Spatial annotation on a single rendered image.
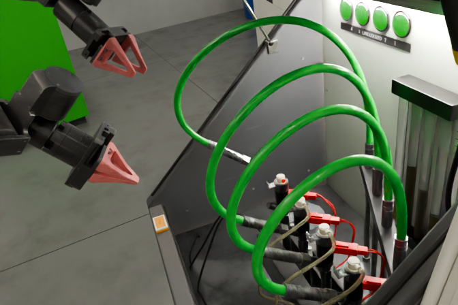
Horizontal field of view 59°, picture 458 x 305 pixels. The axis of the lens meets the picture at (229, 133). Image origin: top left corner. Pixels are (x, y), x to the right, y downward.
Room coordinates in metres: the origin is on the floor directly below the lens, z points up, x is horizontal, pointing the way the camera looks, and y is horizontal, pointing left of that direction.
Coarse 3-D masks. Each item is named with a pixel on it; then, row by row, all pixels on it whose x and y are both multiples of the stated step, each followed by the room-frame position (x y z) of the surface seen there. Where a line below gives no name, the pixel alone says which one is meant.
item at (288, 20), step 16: (272, 16) 0.71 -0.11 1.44; (288, 16) 0.71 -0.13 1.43; (240, 32) 0.72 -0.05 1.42; (320, 32) 0.70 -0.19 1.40; (208, 48) 0.72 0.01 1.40; (192, 64) 0.73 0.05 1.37; (352, 64) 0.69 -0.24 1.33; (176, 96) 0.73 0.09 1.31; (176, 112) 0.73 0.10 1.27; (368, 128) 0.69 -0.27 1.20; (368, 144) 0.69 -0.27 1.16
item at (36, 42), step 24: (0, 0) 3.47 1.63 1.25; (0, 24) 3.44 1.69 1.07; (24, 24) 3.52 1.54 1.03; (48, 24) 3.61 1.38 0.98; (0, 48) 3.40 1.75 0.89; (24, 48) 3.49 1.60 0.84; (48, 48) 3.58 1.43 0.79; (0, 72) 3.37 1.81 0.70; (24, 72) 3.45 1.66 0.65; (72, 72) 3.64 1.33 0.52; (0, 96) 3.34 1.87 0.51; (72, 120) 3.57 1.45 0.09
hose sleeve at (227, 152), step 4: (208, 144) 0.73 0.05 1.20; (212, 144) 0.73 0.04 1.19; (212, 148) 0.72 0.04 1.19; (224, 148) 0.73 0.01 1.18; (228, 148) 0.73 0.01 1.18; (224, 152) 0.72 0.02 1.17; (228, 152) 0.72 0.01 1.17; (232, 152) 0.72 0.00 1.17; (236, 152) 0.73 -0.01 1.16; (228, 156) 0.72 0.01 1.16; (232, 156) 0.72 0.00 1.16; (236, 156) 0.72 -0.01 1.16; (240, 156) 0.72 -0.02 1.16; (236, 160) 0.72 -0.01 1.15; (240, 160) 0.72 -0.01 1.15
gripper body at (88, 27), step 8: (80, 16) 0.82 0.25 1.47; (88, 16) 0.82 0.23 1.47; (96, 16) 0.83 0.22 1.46; (72, 24) 0.82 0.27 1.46; (80, 24) 0.81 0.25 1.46; (88, 24) 0.81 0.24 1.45; (96, 24) 0.81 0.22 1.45; (104, 24) 0.82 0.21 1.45; (80, 32) 0.81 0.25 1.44; (88, 32) 0.80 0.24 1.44; (96, 32) 0.77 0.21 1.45; (104, 32) 0.79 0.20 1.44; (88, 40) 0.80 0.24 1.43; (96, 40) 0.77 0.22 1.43; (88, 48) 0.77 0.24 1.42; (88, 56) 0.77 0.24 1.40
